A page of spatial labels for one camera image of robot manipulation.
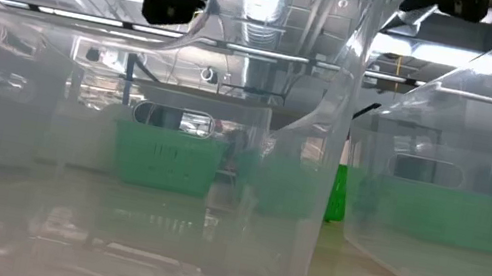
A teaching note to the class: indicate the green slotted plastic basket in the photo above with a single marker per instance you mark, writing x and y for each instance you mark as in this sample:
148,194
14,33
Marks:
166,159

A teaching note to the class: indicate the ceiling light strip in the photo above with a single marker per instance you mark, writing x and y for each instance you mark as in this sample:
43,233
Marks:
84,17
266,53

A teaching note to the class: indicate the silver ventilation duct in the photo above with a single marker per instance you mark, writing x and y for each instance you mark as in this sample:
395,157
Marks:
261,9

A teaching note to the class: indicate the blue post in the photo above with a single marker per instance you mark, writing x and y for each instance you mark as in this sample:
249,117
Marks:
128,81

